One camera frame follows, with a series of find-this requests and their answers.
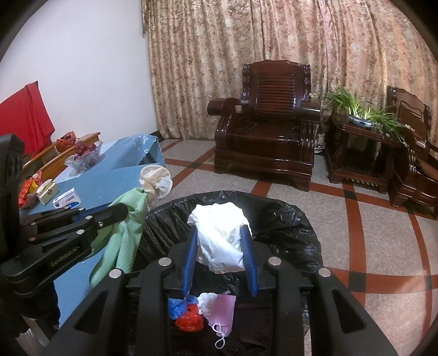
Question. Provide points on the wooden television cabinet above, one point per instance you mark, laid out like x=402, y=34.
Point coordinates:
x=51, y=161

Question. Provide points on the red cloth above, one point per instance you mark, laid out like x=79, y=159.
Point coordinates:
x=24, y=116

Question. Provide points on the dark wooden side table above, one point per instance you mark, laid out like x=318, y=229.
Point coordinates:
x=352, y=161

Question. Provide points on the white and blue box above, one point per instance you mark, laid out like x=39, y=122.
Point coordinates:
x=66, y=200

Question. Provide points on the red plastic bag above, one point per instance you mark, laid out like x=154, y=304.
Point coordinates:
x=188, y=321

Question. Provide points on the beige floral curtain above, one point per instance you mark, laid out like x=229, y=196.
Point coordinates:
x=205, y=68

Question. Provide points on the light blue patterned tablecloth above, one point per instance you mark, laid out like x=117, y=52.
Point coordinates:
x=133, y=147

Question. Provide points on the glass candy dish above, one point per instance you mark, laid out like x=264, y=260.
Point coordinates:
x=30, y=202

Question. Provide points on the red apple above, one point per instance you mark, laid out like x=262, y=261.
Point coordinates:
x=91, y=148
x=80, y=147

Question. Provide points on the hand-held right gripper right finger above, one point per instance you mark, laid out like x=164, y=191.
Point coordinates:
x=248, y=263

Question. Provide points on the blue plastic bag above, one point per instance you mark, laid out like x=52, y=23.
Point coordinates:
x=176, y=306

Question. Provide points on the green plant blue white pot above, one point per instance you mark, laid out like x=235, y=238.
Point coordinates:
x=359, y=121

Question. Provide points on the gold green tissue box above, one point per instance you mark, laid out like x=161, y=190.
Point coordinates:
x=46, y=193

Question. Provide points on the black lined waste bin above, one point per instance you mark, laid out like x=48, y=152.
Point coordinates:
x=284, y=232

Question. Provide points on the dark wooden armchair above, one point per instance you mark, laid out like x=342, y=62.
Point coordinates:
x=267, y=137
x=410, y=185

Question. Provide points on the blue felt tablecloth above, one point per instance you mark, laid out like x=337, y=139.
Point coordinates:
x=102, y=188

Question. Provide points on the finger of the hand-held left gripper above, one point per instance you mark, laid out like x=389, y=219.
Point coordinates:
x=109, y=214
x=51, y=217

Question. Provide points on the white paper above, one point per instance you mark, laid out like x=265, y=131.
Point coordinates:
x=219, y=236

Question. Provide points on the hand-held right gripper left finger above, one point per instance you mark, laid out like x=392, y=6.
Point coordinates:
x=190, y=260

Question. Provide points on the green rubber glove cream cuff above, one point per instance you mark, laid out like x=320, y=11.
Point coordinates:
x=123, y=239

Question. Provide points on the glass fruit bowl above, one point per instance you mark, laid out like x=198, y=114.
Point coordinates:
x=82, y=162

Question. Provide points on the red bag with dark contents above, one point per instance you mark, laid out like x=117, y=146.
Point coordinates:
x=65, y=141

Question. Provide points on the pile of red candy packets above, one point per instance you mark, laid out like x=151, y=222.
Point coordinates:
x=27, y=188

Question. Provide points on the pink face mask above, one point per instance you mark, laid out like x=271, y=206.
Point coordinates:
x=222, y=309

